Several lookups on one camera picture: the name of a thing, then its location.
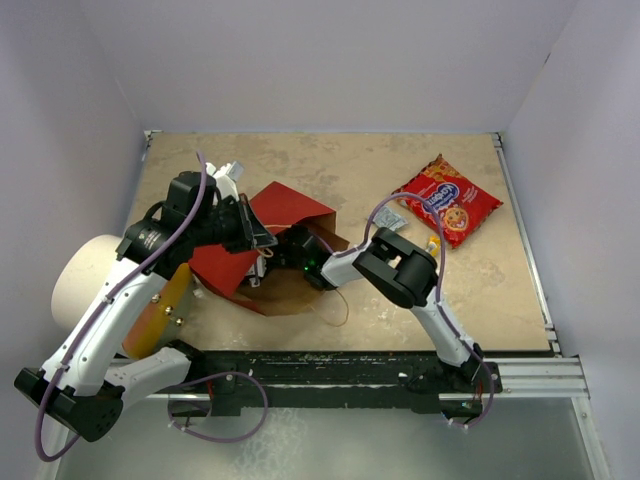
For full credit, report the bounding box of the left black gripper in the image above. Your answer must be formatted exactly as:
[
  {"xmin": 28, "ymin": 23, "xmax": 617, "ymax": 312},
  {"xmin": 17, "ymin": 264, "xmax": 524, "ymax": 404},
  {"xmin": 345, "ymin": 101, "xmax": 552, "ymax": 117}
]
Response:
[{"xmin": 190, "ymin": 193, "xmax": 277, "ymax": 255}]

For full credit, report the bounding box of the red paper bag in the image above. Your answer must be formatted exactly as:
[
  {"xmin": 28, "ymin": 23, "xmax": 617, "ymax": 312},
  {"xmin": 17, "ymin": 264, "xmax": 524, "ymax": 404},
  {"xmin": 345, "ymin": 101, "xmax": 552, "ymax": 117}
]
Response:
[{"xmin": 189, "ymin": 182, "xmax": 349, "ymax": 316}]

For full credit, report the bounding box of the grey snack packet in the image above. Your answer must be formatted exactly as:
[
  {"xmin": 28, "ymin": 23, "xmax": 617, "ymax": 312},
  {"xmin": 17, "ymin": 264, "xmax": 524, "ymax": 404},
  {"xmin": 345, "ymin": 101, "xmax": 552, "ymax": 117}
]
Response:
[{"xmin": 373, "ymin": 206, "xmax": 408, "ymax": 231}]

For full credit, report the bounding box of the yellow candy packet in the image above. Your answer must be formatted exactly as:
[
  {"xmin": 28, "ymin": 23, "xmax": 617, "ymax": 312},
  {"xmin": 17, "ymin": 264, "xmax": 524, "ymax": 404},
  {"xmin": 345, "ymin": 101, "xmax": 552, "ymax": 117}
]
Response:
[{"xmin": 426, "ymin": 235, "xmax": 442, "ymax": 258}]

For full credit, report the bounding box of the red cookie snack bag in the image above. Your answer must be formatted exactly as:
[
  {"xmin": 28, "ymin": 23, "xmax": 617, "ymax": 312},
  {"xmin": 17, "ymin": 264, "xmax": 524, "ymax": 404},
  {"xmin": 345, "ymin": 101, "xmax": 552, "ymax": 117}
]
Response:
[{"xmin": 394, "ymin": 154, "xmax": 503, "ymax": 248}]

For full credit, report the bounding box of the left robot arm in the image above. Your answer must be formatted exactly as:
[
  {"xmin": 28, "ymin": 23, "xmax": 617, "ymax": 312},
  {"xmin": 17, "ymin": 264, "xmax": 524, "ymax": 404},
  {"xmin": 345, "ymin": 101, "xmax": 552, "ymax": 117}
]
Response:
[{"xmin": 14, "ymin": 170, "xmax": 277, "ymax": 442}]

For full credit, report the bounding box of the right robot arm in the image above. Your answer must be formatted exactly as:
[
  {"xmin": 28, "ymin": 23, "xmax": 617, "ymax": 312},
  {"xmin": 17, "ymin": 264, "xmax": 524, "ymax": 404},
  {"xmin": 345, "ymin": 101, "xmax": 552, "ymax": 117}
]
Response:
[{"xmin": 266, "ymin": 226, "xmax": 482, "ymax": 391}]

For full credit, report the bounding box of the white cylinder with orange lid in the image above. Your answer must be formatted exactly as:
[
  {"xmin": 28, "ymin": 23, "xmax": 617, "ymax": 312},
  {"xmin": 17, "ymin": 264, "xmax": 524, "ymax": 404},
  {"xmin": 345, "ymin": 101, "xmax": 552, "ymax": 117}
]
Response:
[{"xmin": 51, "ymin": 235, "xmax": 195, "ymax": 360}]

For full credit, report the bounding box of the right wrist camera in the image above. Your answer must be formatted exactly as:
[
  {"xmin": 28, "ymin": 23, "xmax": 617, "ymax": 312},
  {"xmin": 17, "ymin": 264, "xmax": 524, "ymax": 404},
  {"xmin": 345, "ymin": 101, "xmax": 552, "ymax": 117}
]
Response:
[{"xmin": 245, "ymin": 250, "xmax": 272, "ymax": 288}]

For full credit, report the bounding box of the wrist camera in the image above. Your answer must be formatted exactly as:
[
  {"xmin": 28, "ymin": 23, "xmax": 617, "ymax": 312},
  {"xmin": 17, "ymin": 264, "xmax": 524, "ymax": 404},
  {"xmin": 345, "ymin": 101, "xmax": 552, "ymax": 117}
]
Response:
[
  {"xmin": 245, "ymin": 250, "xmax": 272, "ymax": 288},
  {"xmin": 206, "ymin": 161, "xmax": 244, "ymax": 200}
]

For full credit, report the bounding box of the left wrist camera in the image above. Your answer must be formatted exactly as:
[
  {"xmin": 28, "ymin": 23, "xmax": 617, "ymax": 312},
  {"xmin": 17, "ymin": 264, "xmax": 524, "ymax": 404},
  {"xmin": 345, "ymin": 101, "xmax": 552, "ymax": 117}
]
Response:
[{"xmin": 206, "ymin": 161, "xmax": 244, "ymax": 200}]

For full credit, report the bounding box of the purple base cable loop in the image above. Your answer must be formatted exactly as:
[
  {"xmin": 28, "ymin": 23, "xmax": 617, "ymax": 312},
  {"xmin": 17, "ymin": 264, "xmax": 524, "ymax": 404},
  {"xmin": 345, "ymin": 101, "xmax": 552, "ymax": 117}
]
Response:
[{"xmin": 167, "ymin": 368, "xmax": 271, "ymax": 443}]

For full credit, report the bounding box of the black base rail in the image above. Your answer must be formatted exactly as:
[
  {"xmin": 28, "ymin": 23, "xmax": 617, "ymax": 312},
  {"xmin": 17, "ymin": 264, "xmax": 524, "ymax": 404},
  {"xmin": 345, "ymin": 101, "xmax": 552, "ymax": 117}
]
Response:
[{"xmin": 163, "ymin": 350, "xmax": 502, "ymax": 418}]

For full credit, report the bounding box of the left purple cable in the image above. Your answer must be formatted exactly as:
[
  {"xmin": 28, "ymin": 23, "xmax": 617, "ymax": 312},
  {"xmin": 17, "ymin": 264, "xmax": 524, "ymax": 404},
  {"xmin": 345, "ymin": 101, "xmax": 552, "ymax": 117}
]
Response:
[{"xmin": 34, "ymin": 148, "xmax": 208, "ymax": 463}]

